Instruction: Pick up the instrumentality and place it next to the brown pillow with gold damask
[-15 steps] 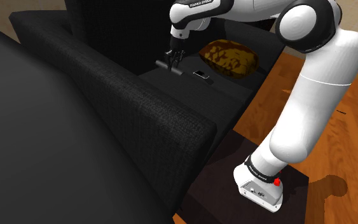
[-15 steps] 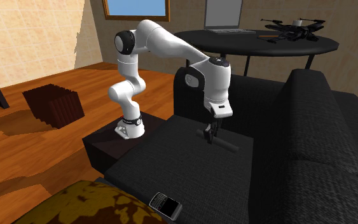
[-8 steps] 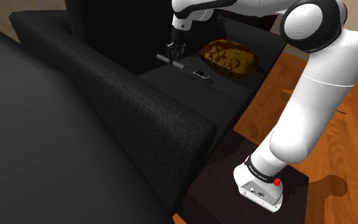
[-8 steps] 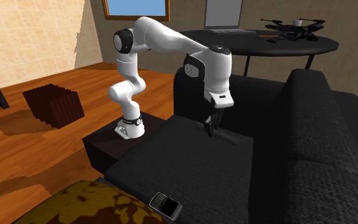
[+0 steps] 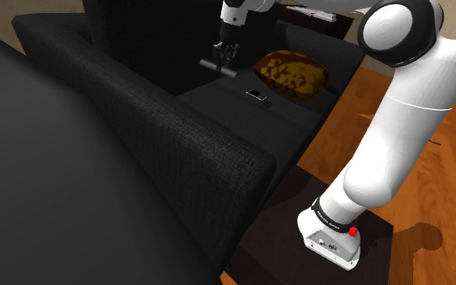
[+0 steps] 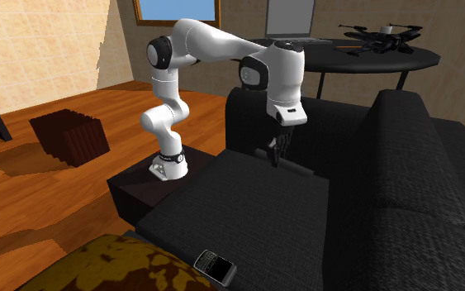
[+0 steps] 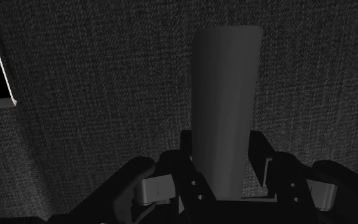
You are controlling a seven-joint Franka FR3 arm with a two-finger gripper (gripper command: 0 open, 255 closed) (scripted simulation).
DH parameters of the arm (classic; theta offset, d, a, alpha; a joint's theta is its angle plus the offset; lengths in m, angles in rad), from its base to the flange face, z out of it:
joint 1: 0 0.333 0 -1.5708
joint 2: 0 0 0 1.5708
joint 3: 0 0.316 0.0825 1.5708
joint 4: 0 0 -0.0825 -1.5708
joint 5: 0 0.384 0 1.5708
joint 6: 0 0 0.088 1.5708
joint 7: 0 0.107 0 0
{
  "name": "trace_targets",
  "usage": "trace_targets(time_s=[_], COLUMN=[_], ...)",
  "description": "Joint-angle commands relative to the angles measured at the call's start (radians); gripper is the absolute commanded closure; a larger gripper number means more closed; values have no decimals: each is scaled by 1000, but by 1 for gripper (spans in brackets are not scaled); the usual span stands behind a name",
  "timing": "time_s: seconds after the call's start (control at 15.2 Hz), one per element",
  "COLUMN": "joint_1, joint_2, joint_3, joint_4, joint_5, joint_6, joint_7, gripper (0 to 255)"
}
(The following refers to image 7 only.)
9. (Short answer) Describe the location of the grey fabric sofa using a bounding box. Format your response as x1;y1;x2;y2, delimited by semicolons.
0;0;358;221

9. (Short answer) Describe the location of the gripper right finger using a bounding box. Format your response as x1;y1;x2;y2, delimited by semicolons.
247;130;358;224

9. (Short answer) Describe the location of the grey tall cup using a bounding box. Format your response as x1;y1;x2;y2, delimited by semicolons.
190;25;264;201

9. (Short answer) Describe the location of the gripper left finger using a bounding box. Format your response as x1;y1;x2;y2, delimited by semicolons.
48;129;219;224

